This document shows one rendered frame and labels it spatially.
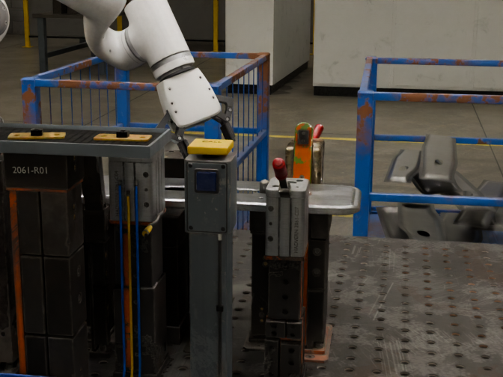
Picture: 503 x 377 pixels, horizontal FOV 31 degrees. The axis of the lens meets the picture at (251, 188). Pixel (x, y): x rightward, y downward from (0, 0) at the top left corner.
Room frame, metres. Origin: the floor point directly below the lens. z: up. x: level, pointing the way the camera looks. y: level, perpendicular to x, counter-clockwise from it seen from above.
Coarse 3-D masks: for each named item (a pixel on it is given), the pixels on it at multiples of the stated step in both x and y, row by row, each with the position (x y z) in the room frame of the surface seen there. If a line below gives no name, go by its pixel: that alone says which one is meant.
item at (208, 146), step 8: (192, 144) 1.33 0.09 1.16; (200, 144) 1.33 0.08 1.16; (208, 144) 1.33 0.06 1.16; (216, 144) 1.33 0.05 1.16; (224, 144) 1.33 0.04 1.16; (232, 144) 1.35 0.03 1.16; (192, 152) 1.32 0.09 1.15; (200, 152) 1.31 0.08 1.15; (208, 152) 1.31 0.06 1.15; (216, 152) 1.31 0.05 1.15; (224, 152) 1.31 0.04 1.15
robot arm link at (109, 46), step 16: (64, 0) 1.61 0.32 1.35; (80, 0) 1.61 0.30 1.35; (96, 0) 1.63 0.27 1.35; (112, 0) 1.65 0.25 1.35; (96, 16) 1.66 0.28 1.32; (112, 16) 1.67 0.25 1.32; (96, 32) 1.69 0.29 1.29; (112, 32) 1.80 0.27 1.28; (96, 48) 1.73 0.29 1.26; (112, 48) 1.77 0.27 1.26; (128, 48) 1.78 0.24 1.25; (112, 64) 1.79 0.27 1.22; (128, 64) 1.80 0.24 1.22
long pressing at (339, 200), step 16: (176, 192) 1.66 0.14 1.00; (256, 192) 1.66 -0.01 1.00; (320, 192) 1.67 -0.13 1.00; (336, 192) 1.67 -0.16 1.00; (352, 192) 1.67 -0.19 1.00; (240, 208) 1.58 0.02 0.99; (256, 208) 1.58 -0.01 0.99; (320, 208) 1.56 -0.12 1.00; (336, 208) 1.56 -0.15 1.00; (352, 208) 1.56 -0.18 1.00
